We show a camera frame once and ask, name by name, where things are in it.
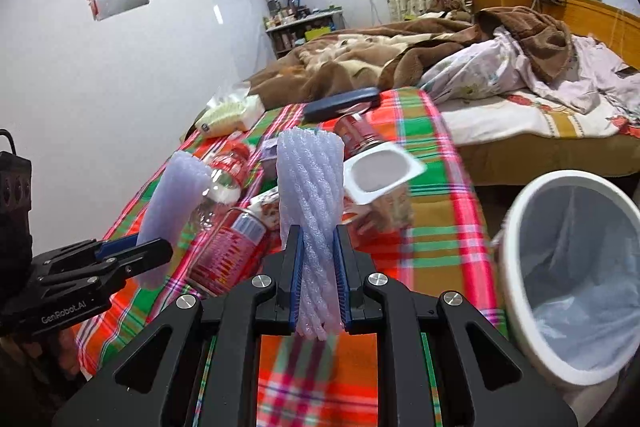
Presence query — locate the plaid red green cloth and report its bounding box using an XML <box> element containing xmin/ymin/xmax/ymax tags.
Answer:
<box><xmin>75</xmin><ymin>88</ymin><xmax>504</xmax><ymax>426</ymax></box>

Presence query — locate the white floral quilt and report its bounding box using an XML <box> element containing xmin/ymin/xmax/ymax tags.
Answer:
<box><xmin>418</xmin><ymin>27</ymin><xmax>639</xmax><ymax>122</ymax></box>

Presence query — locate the brown fleece blanket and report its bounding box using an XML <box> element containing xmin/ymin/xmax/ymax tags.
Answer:
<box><xmin>247</xmin><ymin>6</ymin><xmax>575</xmax><ymax>109</ymax></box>

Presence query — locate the white patterned paper carton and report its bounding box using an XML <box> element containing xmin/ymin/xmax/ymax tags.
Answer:
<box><xmin>246</xmin><ymin>186</ymin><xmax>280</xmax><ymax>231</ymax></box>

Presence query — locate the dark blue glasses case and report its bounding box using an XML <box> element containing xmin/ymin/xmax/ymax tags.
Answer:
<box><xmin>303</xmin><ymin>88</ymin><xmax>381</xmax><ymax>124</ymax></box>

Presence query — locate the white yogurt cup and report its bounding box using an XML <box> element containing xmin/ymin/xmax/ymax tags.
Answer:
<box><xmin>344</xmin><ymin>142</ymin><xmax>427</xmax><ymax>233</ymax></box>

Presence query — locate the white patterned bed sheet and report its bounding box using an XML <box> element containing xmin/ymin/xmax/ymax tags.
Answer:
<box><xmin>438</xmin><ymin>90</ymin><xmax>639</xmax><ymax>145</ymax></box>

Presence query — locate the clear cola plastic bottle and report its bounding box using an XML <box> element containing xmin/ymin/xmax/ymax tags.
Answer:
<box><xmin>190</xmin><ymin>140</ymin><xmax>250</xmax><ymax>233</ymax></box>

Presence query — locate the purple milk carton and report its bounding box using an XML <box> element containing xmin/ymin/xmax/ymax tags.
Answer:
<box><xmin>259</xmin><ymin>138</ymin><xmax>278</xmax><ymax>180</ymax></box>

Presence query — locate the yellow tissue pack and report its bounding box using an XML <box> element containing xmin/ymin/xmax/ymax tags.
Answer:
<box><xmin>194</xmin><ymin>82</ymin><xmax>265</xmax><ymax>139</ymax></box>

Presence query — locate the white trash bin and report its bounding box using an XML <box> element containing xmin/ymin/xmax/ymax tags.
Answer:
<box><xmin>498</xmin><ymin>170</ymin><xmax>639</xmax><ymax>389</ymax></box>

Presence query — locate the red drink can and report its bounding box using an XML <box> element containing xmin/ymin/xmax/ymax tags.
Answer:
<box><xmin>333</xmin><ymin>114</ymin><xmax>384</xmax><ymax>159</ymax></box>

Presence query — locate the white foam net sleeve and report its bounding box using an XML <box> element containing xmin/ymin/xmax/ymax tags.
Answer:
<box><xmin>277</xmin><ymin>127</ymin><xmax>344</xmax><ymax>341</ymax></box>

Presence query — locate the brown teddy bear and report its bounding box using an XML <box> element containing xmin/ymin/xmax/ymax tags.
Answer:
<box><xmin>426</xmin><ymin>0</ymin><xmax>472</xmax><ymax>22</ymax></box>

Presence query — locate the wooden headboard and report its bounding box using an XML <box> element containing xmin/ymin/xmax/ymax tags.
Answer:
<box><xmin>537</xmin><ymin>0</ymin><xmax>640</xmax><ymax>69</ymax></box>

